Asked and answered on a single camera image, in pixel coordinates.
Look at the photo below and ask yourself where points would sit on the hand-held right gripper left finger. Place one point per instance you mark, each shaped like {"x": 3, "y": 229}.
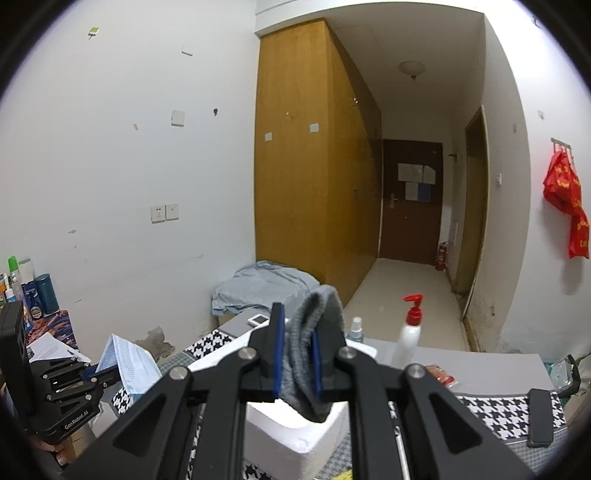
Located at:
{"x": 277, "y": 350}

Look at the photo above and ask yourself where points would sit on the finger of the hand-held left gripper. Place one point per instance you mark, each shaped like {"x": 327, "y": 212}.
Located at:
{"x": 102, "y": 368}
{"x": 104, "y": 382}

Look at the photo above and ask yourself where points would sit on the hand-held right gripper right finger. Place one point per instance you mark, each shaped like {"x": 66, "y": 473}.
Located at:
{"x": 316, "y": 364}

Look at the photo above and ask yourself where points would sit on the blue face mask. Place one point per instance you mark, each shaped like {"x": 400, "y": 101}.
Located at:
{"x": 134, "y": 364}

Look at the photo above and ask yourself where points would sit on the grey sock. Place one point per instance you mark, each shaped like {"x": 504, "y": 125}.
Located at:
{"x": 304, "y": 318}

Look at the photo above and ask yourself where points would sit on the white foam box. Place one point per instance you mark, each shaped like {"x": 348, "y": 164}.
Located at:
{"x": 286, "y": 434}

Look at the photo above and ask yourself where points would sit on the person's left hand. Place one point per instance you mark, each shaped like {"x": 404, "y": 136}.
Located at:
{"x": 51, "y": 450}

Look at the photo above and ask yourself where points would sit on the small white display device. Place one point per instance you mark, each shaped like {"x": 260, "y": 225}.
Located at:
{"x": 257, "y": 320}

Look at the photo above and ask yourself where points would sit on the white paper sheets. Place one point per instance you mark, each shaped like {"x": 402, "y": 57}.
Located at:
{"x": 53, "y": 348}

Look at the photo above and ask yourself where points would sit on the small clear spray bottle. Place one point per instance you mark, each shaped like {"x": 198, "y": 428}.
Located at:
{"x": 356, "y": 328}

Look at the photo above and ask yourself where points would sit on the blue orange patterned cloth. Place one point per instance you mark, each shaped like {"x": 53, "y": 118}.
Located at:
{"x": 55, "y": 323}

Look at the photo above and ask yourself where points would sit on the light blue crumpled bedding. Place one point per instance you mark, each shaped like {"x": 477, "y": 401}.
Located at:
{"x": 263, "y": 286}

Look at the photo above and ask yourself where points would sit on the dark teal canister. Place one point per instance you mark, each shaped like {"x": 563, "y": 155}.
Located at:
{"x": 46, "y": 295}

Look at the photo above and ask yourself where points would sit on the white bottle with red pump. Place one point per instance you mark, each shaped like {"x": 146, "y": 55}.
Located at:
{"x": 408, "y": 337}

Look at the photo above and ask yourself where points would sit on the blue bottle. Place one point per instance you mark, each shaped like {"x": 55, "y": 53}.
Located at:
{"x": 30, "y": 300}

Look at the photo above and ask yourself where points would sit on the red snack packet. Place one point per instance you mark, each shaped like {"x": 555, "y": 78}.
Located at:
{"x": 441, "y": 374}

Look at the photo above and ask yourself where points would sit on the green capped bottle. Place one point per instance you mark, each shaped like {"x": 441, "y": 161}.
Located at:
{"x": 15, "y": 277}

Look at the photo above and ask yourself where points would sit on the red fire extinguisher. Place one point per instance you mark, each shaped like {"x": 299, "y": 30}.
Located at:
{"x": 441, "y": 258}

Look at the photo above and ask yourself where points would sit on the dark brown entrance door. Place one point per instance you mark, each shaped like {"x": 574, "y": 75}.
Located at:
{"x": 408, "y": 226}

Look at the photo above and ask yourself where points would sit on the wooden wardrobe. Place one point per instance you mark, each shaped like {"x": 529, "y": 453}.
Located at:
{"x": 295, "y": 184}

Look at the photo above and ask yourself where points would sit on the black white houndstooth mat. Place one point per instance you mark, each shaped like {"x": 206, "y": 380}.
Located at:
{"x": 489, "y": 410}

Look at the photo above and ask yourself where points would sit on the blue white paper notice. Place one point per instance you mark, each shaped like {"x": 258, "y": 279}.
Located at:
{"x": 419, "y": 192}

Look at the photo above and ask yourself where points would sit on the light wooden side door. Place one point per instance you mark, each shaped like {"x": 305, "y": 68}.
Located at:
{"x": 475, "y": 207}

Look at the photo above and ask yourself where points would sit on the black smartphone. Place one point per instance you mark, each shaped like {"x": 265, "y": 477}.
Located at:
{"x": 540, "y": 417}

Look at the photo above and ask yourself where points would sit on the clear plastic bag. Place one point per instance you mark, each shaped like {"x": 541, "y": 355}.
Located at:
{"x": 556, "y": 374}

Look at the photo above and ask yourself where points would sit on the red plastic bags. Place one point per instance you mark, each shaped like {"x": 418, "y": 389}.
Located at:
{"x": 570, "y": 198}

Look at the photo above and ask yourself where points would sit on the round ceiling lamp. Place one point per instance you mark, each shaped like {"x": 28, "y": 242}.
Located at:
{"x": 412, "y": 68}

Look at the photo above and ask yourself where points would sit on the white wall socket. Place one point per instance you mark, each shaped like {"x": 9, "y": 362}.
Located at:
{"x": 157, "y": 213}

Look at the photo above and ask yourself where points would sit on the white wall switch plate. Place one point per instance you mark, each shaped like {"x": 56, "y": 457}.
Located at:
{"x": 172, "y": 212}

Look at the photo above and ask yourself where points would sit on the white wall junction cover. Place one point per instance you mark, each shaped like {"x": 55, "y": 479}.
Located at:
{"x": 178, "y": 117}

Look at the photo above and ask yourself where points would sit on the metal wall hook rack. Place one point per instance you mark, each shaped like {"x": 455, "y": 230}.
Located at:
{"x": 561, "y": 142}

